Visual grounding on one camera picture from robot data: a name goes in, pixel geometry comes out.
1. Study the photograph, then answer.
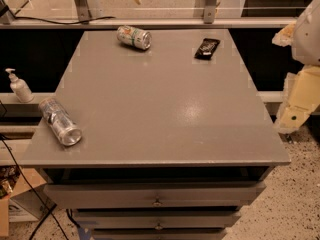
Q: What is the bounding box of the green white 7up can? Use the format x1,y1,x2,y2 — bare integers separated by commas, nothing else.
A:
117,25,152,50

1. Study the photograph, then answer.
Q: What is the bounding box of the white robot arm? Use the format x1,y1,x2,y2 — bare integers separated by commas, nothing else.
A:
272,0,320,134

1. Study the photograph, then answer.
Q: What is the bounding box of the grey drawer cabinet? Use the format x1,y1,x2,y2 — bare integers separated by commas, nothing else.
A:
20,28,292,240

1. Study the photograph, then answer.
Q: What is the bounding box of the top grey drawer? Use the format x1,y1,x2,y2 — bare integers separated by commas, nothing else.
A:
44,182,266,209

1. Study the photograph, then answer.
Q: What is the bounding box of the grey drawer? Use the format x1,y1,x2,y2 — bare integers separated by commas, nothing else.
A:
92,229,227,240
44,182,266,209
74,209,240,229

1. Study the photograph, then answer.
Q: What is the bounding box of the middle grey drawer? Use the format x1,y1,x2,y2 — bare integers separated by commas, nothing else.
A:
74,209,240,229

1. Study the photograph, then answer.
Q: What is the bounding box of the bottom grey drawer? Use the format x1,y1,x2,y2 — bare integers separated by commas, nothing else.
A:
92,229,227,240

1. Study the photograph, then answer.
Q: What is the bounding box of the white pump dispenser bottle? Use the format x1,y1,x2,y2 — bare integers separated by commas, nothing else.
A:
6,68,34,103

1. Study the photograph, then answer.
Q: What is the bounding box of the cardboard box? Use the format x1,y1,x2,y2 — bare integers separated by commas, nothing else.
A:
0,168,46,237

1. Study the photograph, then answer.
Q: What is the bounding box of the black cable on ledge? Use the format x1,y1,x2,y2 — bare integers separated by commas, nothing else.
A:
13,15,116,26

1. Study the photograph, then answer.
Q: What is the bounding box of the left metal bracket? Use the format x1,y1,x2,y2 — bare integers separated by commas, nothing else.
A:
74,0,91,21

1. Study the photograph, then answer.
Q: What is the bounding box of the black floor cable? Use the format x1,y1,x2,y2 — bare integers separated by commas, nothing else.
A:
0,133,71,240

